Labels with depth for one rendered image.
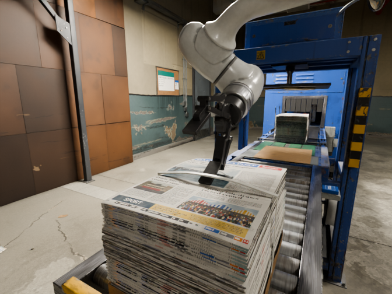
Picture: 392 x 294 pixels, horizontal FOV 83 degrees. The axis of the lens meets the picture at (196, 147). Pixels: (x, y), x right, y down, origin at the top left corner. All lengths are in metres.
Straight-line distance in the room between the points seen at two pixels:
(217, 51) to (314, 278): 0.61
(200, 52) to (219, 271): 0.52
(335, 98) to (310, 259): 3.32
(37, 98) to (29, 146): 0.61
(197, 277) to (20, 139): 3.15
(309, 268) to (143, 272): 0.42
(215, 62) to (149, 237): 0.47
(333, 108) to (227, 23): 3.36
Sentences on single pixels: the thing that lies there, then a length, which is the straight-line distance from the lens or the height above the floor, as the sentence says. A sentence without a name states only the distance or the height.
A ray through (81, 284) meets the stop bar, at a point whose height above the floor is 0.82.
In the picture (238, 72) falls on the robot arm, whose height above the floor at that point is 1.29.
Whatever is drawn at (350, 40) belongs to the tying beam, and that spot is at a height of 1.53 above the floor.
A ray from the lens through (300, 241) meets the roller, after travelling 0.80.
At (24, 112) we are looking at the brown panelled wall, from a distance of 3.39.
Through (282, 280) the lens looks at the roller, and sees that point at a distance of 0.65.
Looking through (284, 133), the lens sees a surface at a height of 0.88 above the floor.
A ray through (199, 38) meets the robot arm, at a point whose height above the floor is 1.37.
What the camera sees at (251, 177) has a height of 1.03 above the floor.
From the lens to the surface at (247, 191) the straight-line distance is 0.48.
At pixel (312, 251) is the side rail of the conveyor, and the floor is 0.80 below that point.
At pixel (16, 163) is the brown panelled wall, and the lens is 3.41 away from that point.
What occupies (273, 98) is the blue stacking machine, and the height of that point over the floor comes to 1.22.
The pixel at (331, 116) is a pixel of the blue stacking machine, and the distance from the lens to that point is 3.89.
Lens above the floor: 1.22
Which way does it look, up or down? 12 degrees down
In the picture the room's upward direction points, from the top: straight up
